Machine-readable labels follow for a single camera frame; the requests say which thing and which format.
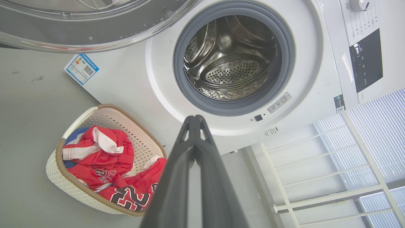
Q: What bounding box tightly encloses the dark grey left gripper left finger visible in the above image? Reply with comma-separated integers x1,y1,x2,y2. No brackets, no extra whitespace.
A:
139,115,196,228

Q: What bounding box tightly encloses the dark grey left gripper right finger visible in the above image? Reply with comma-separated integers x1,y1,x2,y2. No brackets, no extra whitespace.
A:
194,115,250,228

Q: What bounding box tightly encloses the round black glass washer door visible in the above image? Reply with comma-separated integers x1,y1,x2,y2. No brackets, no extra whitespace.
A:
0,0,203,53

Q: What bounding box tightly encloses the white front-load washing machine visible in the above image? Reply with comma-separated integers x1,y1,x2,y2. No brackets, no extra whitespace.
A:
65,0,405,155

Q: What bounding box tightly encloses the red jersey with black numbers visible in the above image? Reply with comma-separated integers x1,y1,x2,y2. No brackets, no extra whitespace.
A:
98,157,167,212

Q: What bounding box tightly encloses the red jersey with white collar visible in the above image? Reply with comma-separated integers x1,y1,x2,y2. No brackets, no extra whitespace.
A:
62,126,135,191

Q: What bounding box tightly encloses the cream perforated plastic laundry basket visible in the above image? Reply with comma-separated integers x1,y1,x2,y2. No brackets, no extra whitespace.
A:
46,104,167,217

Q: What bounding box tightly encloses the grey warning sticker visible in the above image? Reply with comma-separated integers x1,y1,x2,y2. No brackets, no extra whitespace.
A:
267,92,292,114

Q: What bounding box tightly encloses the blue garment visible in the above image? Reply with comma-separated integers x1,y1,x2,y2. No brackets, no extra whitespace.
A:
63,127,91,169

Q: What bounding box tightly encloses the steel perforated washer drum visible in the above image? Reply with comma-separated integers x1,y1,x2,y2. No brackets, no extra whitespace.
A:
184,15,279,101

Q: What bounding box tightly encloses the black and white QR sticker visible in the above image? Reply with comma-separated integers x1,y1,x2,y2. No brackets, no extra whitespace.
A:
333,94,346,114

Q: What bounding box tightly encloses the blue energy label sticker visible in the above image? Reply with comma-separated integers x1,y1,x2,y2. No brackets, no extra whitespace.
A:
64,54,99,85

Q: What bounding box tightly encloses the white pleated window blind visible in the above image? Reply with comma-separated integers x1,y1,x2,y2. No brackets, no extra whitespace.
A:
313,89,405,228

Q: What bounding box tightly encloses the black washer display panel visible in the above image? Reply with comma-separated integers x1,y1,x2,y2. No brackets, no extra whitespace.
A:
349,28,383,93

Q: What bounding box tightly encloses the white washer control knob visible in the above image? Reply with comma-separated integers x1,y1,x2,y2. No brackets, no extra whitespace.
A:
349,0,370,12

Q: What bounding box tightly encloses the white window frame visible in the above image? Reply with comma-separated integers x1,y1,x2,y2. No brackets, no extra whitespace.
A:
245,111,405,228

